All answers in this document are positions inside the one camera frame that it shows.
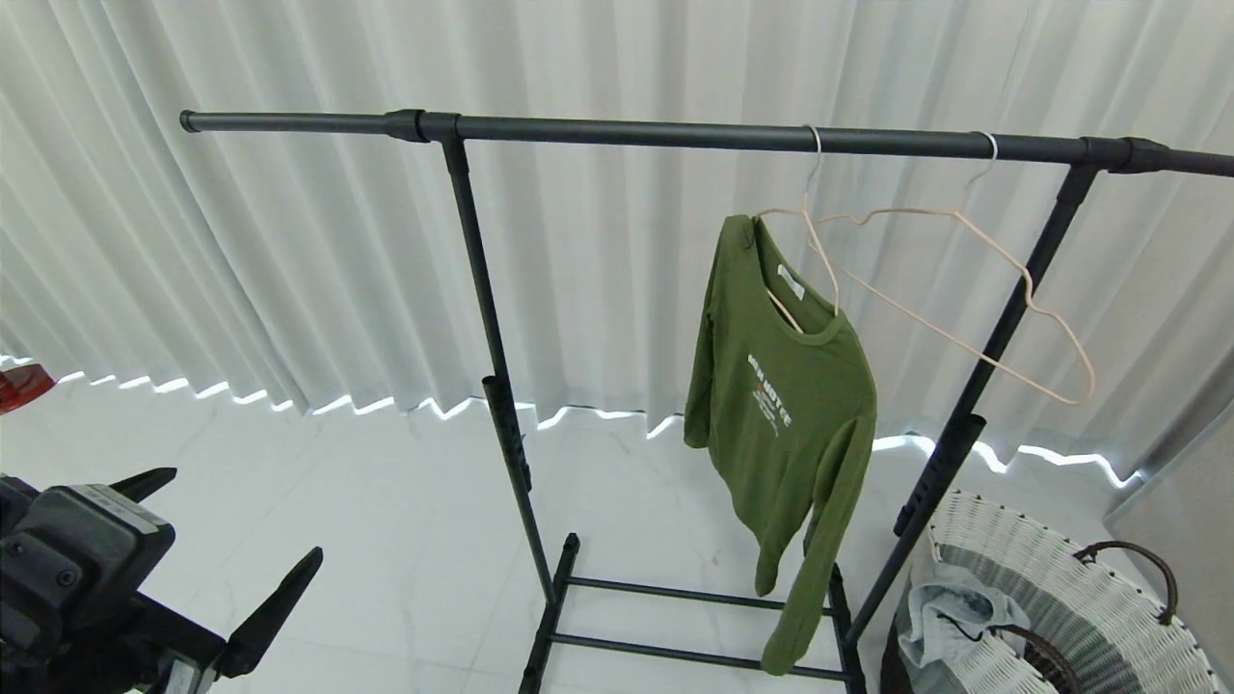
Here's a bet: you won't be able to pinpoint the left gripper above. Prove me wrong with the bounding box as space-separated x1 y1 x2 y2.
58 467 324 694

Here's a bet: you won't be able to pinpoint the green sleeveless shirt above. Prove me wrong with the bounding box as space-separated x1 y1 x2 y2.
684 214 878 676

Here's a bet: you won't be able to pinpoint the pink clothes hanger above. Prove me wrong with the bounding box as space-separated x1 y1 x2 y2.
757 125 842 334
818 133 1098 406

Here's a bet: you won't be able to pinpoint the pale grey shorts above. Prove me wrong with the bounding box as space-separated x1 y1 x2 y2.
897 564 1033 671

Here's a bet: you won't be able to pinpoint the black clothes rack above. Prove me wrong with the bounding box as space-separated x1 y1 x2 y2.
179 109 1234 694

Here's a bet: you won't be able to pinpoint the white laundry basket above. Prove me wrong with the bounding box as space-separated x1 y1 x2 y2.
879 490 1201 694

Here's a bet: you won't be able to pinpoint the red object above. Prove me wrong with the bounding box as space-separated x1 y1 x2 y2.
0 363 57 415

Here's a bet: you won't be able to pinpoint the white curtain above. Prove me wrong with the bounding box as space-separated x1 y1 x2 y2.
0 0 1234 483

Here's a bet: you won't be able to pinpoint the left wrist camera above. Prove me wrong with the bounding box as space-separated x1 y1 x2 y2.
0 474 177 666

